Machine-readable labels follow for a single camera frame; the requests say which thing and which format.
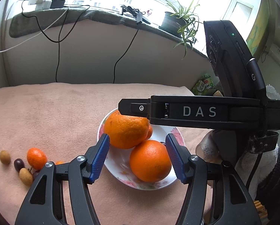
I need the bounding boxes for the grey sill blanket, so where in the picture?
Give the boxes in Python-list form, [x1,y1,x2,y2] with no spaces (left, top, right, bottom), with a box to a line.
[9,6,209,59]

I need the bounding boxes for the dark plant pot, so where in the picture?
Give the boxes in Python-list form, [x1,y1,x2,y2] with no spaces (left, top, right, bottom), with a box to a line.
[159,11,187,32]

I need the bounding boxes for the floral white plate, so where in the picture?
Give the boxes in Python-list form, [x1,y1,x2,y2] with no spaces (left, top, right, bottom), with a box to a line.
[97,108,185,190]

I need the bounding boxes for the person's right hand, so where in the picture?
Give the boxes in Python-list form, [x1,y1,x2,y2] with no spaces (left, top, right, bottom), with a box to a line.
[196,130,225,167]

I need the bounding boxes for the smooth round orange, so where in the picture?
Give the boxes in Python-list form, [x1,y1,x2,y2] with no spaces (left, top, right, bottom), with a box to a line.
[129,140,172,183]

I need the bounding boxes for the white cable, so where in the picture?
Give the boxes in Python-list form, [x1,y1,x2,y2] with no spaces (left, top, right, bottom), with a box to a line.
[0,7,70,53]

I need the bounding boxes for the black corded device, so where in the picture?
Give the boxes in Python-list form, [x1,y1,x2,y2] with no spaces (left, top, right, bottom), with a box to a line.
[120,4,144,24]

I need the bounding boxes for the white chargers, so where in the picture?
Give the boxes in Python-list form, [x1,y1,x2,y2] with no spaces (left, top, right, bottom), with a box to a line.
[29,0,52,10]

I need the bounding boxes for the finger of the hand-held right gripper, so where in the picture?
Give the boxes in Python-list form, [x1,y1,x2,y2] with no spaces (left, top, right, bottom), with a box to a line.
[118,98,152,119]

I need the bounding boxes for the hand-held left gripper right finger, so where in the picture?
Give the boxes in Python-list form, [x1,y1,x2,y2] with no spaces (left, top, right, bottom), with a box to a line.
[165,133,260,225]

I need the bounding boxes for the person's right forearm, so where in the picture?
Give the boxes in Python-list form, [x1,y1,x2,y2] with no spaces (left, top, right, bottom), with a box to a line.
[236,145,280,218]

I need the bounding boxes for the large bumpy orange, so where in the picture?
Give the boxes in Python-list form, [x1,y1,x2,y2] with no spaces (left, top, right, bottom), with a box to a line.
[103,111,150,149]

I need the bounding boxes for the wall map poster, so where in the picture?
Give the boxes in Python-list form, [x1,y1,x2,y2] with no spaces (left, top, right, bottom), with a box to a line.
[247,5,269,54]

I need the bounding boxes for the brown longan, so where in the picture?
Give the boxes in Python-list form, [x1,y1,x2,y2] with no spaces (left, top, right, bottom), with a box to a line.
[0,150,11,165]
[19,168,34,186]

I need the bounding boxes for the round orange kumquat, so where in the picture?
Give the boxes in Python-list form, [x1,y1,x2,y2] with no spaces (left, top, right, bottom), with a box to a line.
[27,148,48,170]

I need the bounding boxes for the black device cable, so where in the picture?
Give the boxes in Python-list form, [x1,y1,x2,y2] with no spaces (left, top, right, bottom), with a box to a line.
[113,16,141,83]

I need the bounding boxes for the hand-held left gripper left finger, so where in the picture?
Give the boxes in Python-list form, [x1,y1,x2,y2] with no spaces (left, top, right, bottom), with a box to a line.
[14,133,110,225]

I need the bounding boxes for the green printed bag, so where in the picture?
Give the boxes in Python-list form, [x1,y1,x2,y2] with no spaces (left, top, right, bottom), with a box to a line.
[191,74,217,96]

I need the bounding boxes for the pink blanket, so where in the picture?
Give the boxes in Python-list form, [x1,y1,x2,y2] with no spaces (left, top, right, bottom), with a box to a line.
[0,82,213,225]

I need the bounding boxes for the black adapter cable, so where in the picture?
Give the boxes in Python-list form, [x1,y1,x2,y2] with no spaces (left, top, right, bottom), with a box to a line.
[21,0,91,83]

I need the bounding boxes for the spider plant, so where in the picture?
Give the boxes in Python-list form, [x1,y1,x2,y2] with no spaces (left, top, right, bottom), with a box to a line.
[154,0,201,60]

